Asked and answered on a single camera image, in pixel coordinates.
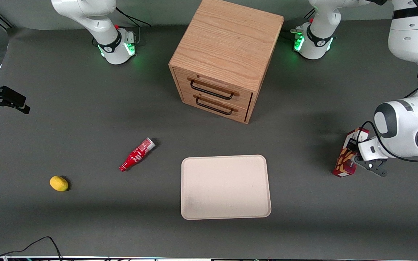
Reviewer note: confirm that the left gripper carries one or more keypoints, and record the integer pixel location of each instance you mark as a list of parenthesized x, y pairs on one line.
[(351, 146)]

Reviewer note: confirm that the red plaid cookie box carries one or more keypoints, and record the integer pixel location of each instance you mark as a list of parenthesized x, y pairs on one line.
[(345, 165)]

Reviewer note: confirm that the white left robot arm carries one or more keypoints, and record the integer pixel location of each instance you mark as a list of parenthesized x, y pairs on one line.
[(405, 36)]

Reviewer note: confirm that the white rectangular tray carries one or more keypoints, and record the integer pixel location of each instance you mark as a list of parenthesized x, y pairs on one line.
[(223, 188)]

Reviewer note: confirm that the wooden drawer cabinet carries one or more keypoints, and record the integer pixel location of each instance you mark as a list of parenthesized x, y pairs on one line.
[(227, 40)]

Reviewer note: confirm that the red cola bottle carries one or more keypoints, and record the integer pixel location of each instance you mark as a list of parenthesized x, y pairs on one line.
[(136, 155)]

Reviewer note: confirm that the yellow lemon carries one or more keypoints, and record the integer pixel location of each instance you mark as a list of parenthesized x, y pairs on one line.
[(58, 183)]

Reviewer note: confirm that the dark wrist camera bracket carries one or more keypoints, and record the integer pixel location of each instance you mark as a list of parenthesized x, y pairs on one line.
[(374, 166)]

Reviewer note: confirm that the black camera on stand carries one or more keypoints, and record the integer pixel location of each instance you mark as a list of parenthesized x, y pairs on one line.
[(9, 97)]

